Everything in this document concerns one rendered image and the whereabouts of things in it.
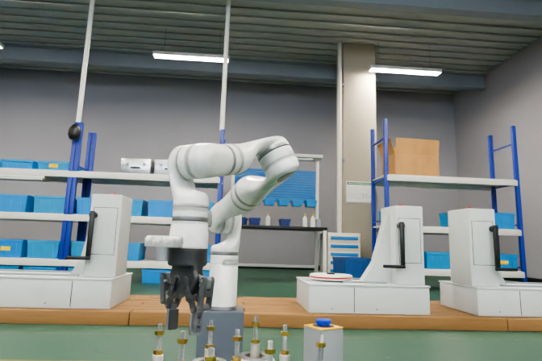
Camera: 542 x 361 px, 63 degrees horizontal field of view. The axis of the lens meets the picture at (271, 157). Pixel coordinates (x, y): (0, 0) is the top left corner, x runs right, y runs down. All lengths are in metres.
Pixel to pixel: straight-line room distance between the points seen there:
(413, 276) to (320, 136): 6.80
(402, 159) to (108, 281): 4.25
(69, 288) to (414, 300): 2.21
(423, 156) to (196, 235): 5.58
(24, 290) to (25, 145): 7.38
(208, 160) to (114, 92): 9.32
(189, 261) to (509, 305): 2.88
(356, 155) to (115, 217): 5.09
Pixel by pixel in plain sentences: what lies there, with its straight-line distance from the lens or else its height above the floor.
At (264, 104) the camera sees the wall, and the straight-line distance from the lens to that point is 9.79.
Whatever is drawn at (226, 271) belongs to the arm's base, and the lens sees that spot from 1.46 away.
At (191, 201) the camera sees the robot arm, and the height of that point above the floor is 0.58.
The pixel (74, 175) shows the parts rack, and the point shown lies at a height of 1.26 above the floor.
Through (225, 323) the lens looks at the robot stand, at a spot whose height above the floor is 0.27.
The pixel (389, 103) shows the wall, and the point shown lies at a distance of 10.40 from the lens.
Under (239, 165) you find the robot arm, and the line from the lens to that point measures 0.96.
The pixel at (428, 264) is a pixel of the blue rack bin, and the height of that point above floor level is 0.31.
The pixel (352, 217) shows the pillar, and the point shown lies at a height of 0.97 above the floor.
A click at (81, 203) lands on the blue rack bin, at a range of 5.93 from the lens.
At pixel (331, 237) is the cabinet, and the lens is 6.43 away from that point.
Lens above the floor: 0.51
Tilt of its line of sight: 11 degrees up
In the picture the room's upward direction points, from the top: 2 degrees clockwise
